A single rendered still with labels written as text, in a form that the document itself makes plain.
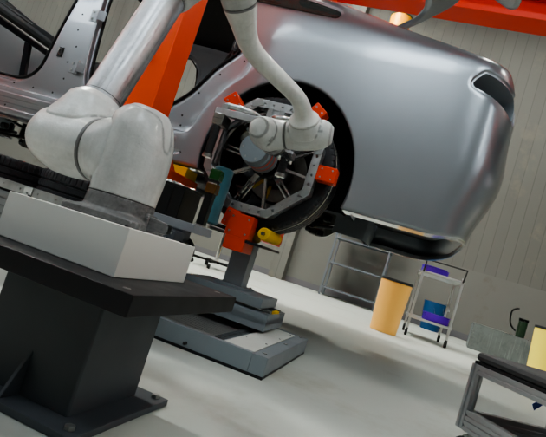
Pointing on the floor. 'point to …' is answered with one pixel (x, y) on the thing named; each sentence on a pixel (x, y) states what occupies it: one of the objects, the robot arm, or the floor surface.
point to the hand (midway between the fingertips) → (284, 158)
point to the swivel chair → (217, 249)
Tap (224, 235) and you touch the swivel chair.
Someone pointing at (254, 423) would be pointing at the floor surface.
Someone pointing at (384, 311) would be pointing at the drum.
